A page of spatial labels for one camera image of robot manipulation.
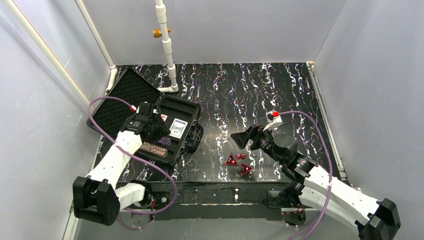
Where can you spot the red triangular button left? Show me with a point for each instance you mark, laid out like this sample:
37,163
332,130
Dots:
231,161

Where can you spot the red triangular button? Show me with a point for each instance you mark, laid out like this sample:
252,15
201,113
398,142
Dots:
245,169
231,161

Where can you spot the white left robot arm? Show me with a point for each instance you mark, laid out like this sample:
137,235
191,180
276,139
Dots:
109,169

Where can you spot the red playing card deck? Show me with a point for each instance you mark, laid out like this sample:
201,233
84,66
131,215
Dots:
164,117

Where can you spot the red dice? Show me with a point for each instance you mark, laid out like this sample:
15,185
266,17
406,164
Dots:
240,156

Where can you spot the white PVC pipe stand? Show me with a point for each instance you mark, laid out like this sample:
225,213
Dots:
167,47

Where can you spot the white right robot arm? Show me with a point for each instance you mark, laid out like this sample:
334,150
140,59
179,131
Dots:
312,186

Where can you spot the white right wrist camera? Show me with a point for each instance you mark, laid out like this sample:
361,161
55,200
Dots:
274,120

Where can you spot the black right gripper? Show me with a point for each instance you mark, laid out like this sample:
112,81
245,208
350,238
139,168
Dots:
257,139

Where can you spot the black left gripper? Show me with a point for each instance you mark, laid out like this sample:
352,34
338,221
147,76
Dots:
156,125

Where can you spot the black poker set case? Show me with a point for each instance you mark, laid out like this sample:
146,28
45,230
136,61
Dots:
168,125

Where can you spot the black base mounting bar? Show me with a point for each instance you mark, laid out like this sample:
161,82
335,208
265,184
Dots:
212,200

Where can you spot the red triangular button right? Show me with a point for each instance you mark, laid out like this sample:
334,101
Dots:
245,169

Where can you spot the orange blue chip row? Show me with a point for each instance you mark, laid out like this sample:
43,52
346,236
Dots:
154,149

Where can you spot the orange valve knob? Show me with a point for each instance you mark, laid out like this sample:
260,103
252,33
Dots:
157,33

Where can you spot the white corner pipe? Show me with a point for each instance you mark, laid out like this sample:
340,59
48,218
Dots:
112,67

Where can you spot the blue playing card deck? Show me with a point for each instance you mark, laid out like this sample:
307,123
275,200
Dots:
177,128

